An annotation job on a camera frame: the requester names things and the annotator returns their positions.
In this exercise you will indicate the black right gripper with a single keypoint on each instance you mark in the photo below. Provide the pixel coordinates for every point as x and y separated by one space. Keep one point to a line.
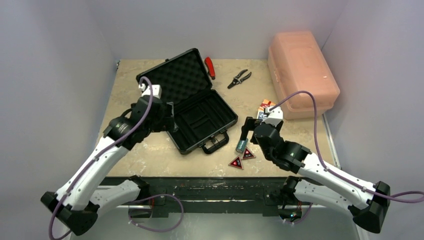
249 123

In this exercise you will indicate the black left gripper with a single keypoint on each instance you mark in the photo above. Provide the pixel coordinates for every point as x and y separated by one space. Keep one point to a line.
165 123

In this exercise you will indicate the blue playing card deck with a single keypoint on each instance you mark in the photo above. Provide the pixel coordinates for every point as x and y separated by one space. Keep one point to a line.
262 115

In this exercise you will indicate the red Texas Hold'em card box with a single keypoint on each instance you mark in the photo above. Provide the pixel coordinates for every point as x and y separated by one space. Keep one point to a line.
265 103

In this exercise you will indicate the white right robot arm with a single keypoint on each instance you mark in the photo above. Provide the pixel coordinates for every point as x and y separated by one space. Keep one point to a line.
366 201

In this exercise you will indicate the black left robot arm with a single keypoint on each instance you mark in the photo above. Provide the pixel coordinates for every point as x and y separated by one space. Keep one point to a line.
78 204

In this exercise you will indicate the green poker chip stack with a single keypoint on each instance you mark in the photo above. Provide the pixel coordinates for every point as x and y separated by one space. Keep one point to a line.
241 145

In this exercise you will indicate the black poker carrying case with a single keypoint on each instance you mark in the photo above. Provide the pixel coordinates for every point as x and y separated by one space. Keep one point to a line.
200 113

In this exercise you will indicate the red triangle dealer button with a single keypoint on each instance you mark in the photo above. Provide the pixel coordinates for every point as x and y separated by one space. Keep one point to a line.
237 162

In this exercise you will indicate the pink plastic storage box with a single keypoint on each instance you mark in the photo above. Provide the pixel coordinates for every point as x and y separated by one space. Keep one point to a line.
296 63

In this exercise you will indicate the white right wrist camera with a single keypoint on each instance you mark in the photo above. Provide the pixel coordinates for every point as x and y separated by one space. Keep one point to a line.
273 115

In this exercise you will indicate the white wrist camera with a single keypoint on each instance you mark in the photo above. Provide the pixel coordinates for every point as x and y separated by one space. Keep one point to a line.
273 115
154 90

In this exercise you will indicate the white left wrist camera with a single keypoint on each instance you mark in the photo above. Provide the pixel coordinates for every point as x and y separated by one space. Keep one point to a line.
154 90

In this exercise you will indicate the black wire stripper pliers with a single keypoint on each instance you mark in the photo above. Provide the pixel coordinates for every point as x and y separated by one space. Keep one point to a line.
239 78

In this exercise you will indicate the red handled tool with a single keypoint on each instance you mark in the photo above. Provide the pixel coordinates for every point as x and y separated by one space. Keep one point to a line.
210 67

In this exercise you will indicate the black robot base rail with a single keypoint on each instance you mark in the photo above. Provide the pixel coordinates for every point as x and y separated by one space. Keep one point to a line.
214 195

